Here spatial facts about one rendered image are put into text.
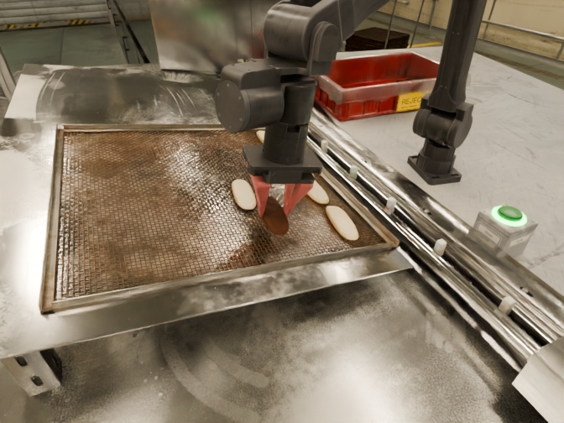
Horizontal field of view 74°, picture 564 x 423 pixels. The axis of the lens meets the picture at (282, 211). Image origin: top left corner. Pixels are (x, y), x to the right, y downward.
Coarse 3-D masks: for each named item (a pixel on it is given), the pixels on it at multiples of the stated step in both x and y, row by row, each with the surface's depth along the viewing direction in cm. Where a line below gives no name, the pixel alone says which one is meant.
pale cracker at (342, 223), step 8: (328, 208) 66; (336, 208) 66; (328, 216) 65; (336, 216) 64; (344, 216) 65; (336, 224) 63; (344, 224) 62; (352, 224) 63; (344, 232) 61; (352, 232) 61; (352, 240) 61
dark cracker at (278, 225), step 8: (272, 200) 59; (272, 208) 57; (280, 208) 57; (264, 216) 55; (272, 216) 55; (280, 216) 55; (272, 224) 54; (280, 224) 54; (288, 224) 55; (280, 232) 53
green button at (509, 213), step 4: (500, 208) 66; (504, 208) 66; (508, 208) 66; (512, 208) 66; (516, 208) 66; (500, 212) 66; (504, 212) 66; (508, 212) 66; (512, 212) 66; (516, 212) 66; (520, 212) 66; (500, 216) 66; (504, 216) 65; (508, 216) 65; (512, 216) 65; (516, 216) 65; (520, 216) 65; (508, 220) 65; (512, 220) 64; (516, 220) 64; (520, 220) 65
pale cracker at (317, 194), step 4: (316, 184) 73; (312, 188) 71; (316, 188) 71; (320, 188) 71; (308, 192) 70; (312, 192) 70; (316, 192) 70; (320, 192) 70; (324, 192) 71; (312, 196) 69; (316, 196) 69; (320, 196) 69; (324, 196) 69; (316, 200) 69; (320, 200) 69; (324, 200) 69; (328, 200) 69
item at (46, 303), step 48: (192, 144) 81; (336, 192) 73; (48, 240) 49; (96, 240) 51; (144, 240) 53; (240, 240) 56; (384, 240) 62; (48, 288) 43; (96, 288) 44; (144, 288) 44
